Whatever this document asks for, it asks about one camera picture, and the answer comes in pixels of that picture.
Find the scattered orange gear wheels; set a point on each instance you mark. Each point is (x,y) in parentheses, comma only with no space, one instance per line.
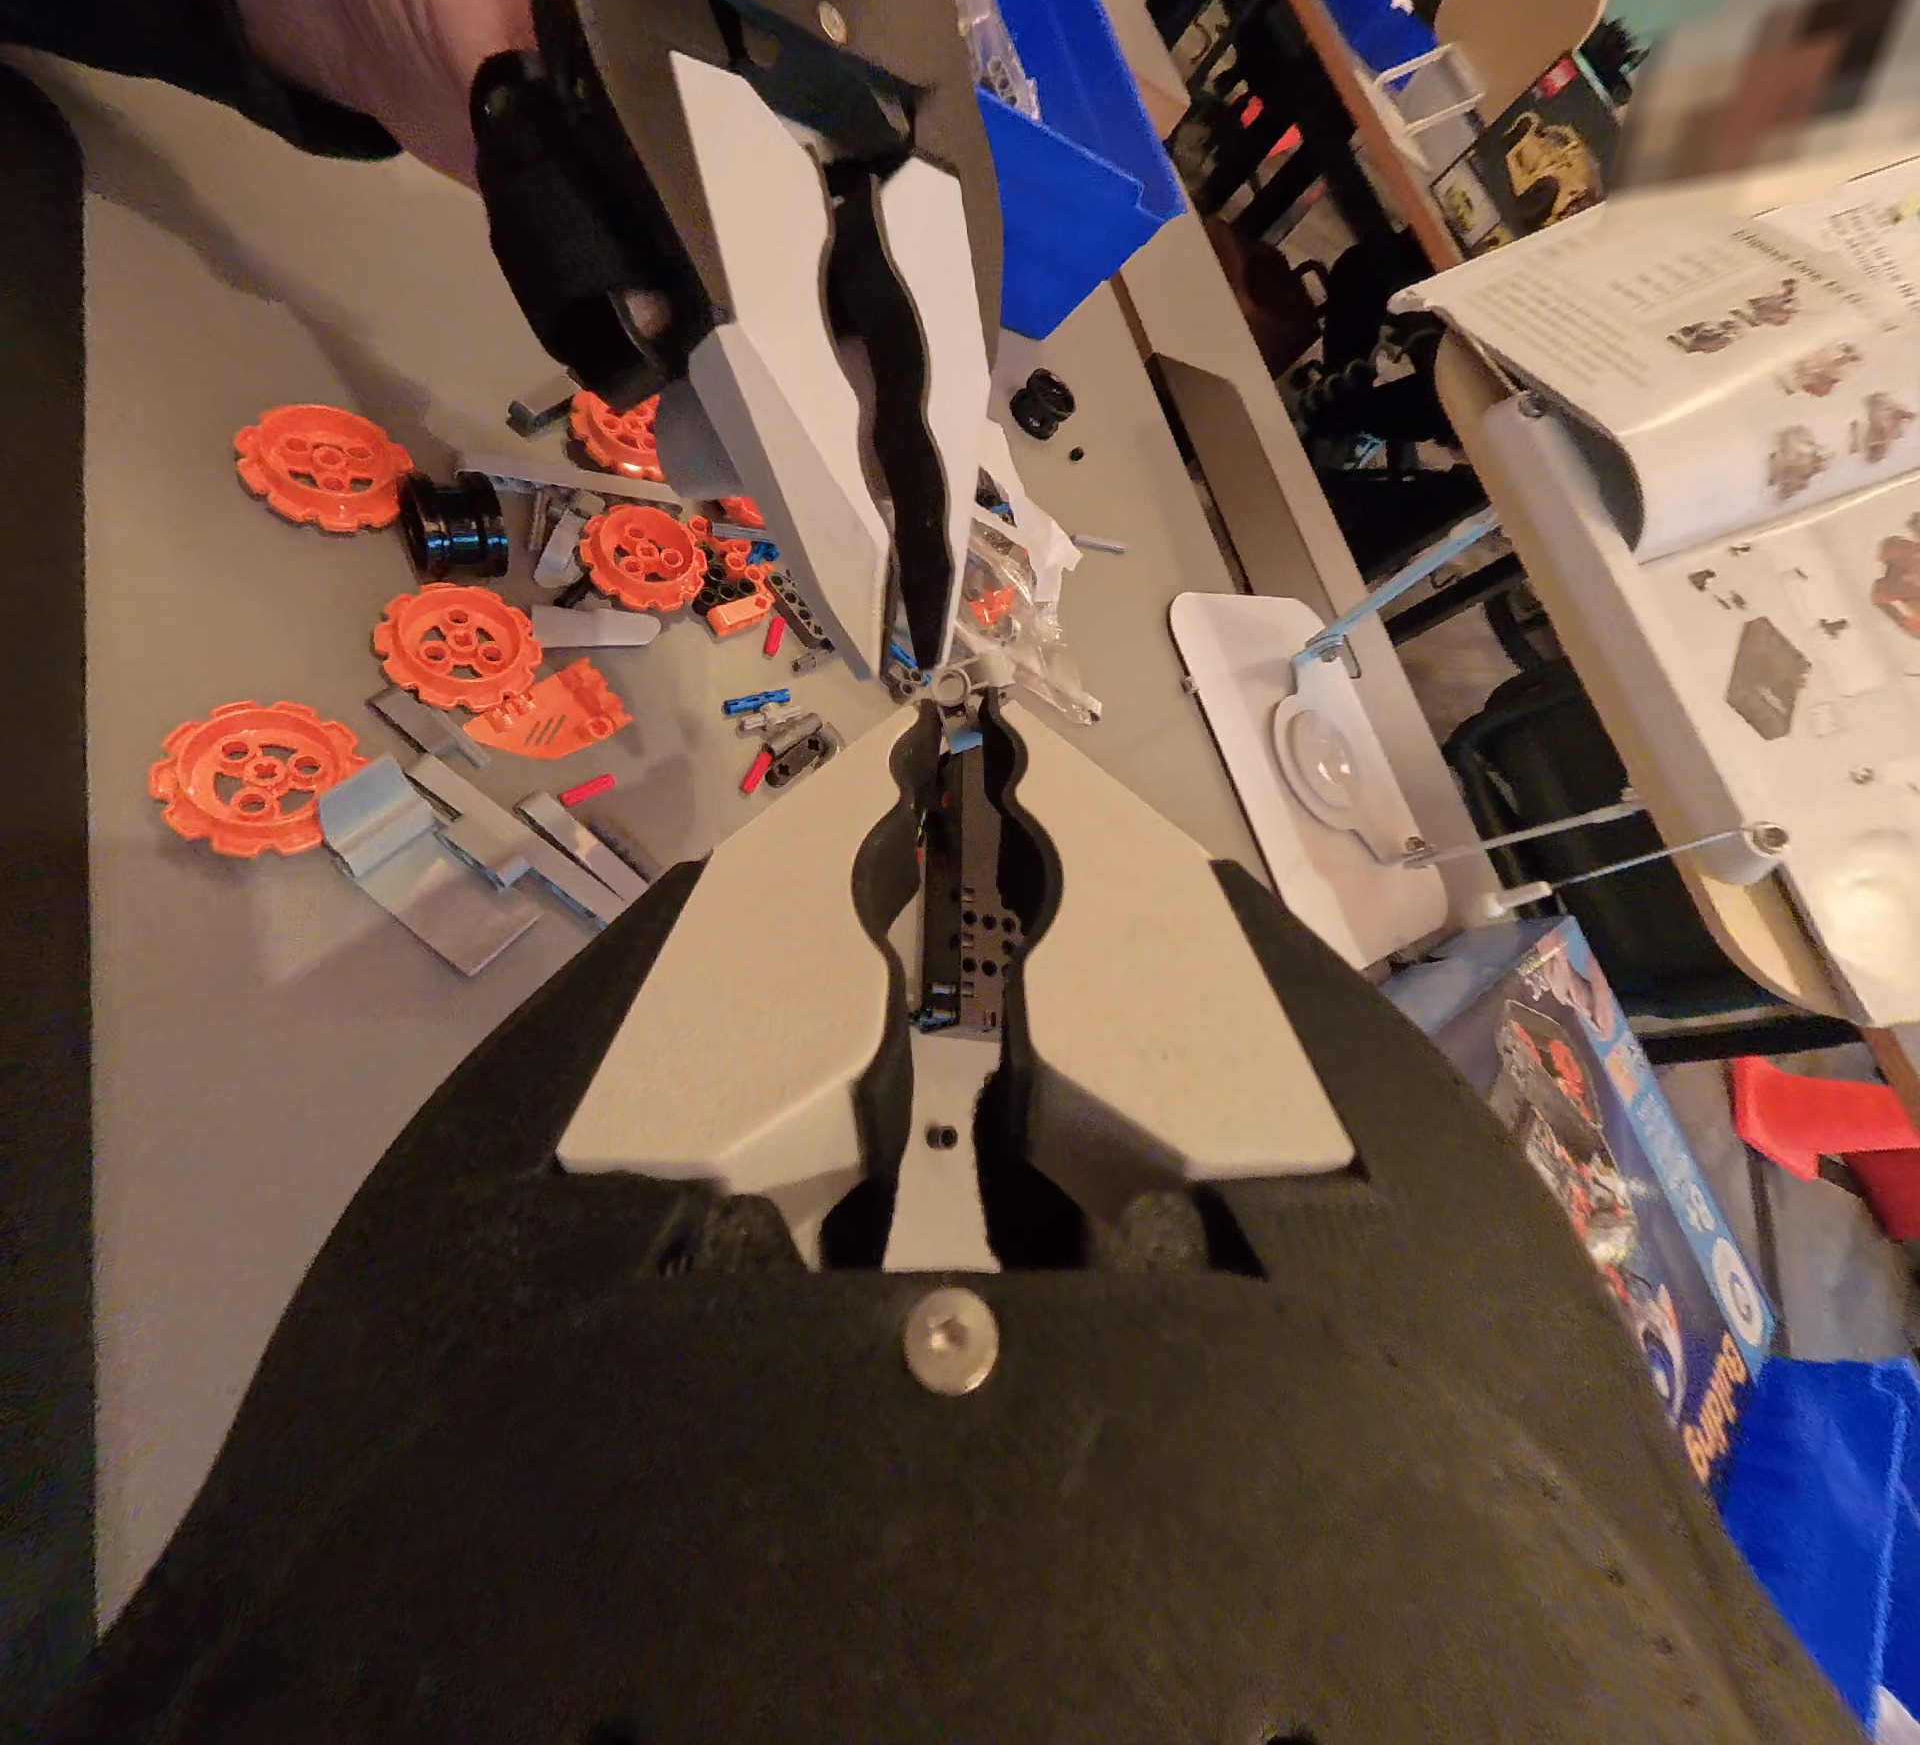
(451,642)

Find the clear bag of orange parts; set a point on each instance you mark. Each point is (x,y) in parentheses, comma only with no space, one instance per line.
(1035,606)

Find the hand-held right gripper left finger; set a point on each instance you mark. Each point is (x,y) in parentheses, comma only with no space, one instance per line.
(733,1010)

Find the dark grey long bar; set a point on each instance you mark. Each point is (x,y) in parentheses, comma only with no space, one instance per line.
(563,853)

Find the black wheel hub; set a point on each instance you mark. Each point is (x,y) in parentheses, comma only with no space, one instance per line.
(1041,407)
(451,527)

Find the white book stand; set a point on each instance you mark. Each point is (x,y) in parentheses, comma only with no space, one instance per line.
(1288,724)

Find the blue plastic bin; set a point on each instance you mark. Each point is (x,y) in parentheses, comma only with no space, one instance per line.
(1830,1521)
(1065,155)

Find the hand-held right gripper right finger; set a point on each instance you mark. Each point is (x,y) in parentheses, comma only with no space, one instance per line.
(1185,1010)

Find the blue robot kit box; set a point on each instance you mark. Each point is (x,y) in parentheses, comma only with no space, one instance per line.
(1605,1130)

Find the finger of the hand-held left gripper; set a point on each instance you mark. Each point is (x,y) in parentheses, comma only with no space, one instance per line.
(765,351)
(960,319)

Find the black perforated plastic block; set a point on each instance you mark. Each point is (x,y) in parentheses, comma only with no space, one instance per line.
(967,919)

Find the red pin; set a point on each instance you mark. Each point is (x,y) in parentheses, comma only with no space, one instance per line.
(758,771)
(588,788)

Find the open instruction booklet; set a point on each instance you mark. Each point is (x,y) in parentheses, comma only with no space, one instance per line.
(1694,305)

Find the black toy set box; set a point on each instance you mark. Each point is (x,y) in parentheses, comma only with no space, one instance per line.
(1530,155)

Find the orange wedge panel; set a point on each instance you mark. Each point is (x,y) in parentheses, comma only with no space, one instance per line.
(547,717)

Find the grey angled connector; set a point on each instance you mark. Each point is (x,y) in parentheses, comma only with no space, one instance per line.
(944,687)

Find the grey curved panel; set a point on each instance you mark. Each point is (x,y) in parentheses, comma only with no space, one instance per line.
(421,874)

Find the red plastic bin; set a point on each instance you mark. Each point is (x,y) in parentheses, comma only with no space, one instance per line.
(1816,1130)

